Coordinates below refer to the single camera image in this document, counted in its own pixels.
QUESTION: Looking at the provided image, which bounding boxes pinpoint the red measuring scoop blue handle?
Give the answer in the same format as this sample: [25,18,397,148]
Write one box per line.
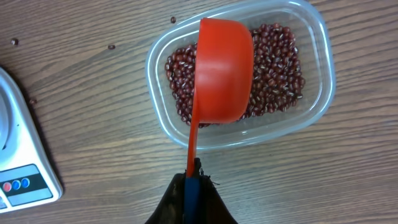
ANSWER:
[183,17,254,223]

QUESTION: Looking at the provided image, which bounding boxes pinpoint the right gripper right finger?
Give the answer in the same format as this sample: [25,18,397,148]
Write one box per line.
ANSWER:
[194,157,237,224]

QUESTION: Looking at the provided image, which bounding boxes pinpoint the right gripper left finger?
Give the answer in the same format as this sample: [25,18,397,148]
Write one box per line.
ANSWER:
[145,173,185,224]

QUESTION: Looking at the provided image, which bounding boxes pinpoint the clear plastic container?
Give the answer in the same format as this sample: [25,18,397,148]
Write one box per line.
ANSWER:
[145,1,336,150]

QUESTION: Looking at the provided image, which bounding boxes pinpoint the white digital kitchen scale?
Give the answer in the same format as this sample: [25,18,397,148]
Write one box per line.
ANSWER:
[1,69,63,213]

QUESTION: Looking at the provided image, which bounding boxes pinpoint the red beans in container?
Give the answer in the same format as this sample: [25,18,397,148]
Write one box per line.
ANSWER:
[164,22,306,125]

